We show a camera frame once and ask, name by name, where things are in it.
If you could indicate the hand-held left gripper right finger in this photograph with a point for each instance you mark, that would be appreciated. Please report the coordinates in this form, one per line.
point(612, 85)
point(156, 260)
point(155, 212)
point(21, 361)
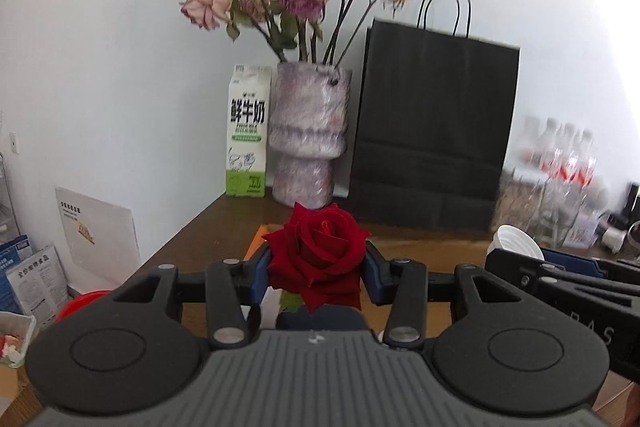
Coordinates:
point(375, 279)

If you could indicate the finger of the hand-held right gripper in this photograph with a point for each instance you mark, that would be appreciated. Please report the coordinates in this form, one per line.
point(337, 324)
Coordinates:
point(515, 269)
point(575, 263)

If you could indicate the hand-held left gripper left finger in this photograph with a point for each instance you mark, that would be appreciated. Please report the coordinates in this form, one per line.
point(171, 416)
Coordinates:
point(260, 279)

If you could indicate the red rose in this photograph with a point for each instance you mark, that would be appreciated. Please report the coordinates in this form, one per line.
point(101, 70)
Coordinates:
point(320, 252)

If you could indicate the cardboard box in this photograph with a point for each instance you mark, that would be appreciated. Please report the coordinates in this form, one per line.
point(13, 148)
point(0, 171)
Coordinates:
point(430, 247)

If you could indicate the clear food container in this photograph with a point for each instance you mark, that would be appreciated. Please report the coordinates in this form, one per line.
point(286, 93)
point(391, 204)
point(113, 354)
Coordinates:
point(15, 342)

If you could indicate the white printed tin box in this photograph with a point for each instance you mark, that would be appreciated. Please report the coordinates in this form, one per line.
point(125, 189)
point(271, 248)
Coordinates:
point(585, 229)

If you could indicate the white charger plug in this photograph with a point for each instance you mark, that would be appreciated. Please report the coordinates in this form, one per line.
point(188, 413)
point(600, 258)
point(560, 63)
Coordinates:
point(614, 238)

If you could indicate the clear glass cup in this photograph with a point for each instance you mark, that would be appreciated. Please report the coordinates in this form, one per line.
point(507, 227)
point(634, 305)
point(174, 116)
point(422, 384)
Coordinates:
point(552, 217)

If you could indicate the black power adapter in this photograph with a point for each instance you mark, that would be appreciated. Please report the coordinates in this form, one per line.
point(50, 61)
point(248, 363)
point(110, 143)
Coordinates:
point(615, 219)

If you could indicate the clear jar of seeds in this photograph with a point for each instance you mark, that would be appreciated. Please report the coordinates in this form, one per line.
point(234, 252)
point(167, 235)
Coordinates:
point(515, 207)

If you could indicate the dark blue object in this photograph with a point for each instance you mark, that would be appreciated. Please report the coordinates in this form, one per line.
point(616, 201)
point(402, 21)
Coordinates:
point(325, 322)

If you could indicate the black upright device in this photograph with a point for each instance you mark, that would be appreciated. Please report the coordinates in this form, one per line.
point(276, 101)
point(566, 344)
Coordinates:
point(634, 202)

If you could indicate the black paper bag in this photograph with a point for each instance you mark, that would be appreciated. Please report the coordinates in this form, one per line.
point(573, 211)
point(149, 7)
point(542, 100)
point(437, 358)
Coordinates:
point(435, 132)

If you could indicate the white green milk carton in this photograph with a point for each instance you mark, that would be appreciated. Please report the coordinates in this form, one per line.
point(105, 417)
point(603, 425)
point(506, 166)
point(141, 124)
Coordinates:
point(247, 117)

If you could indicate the white board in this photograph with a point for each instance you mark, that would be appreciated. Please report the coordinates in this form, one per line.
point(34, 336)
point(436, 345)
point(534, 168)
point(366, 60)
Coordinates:
point(100, 237)

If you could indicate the purple textured vase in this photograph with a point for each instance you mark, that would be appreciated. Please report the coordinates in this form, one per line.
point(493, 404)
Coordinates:
point(307, 117)

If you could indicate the red bucket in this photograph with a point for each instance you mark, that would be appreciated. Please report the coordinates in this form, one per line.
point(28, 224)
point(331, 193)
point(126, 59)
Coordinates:
point(85, 304)

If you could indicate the white blue leaflet box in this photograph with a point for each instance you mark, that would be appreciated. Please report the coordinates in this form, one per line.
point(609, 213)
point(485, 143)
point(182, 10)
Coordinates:
point(37, 287)

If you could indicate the white wall outlet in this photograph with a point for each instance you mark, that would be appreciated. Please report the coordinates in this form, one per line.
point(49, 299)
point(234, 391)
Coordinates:
point(15, 143)

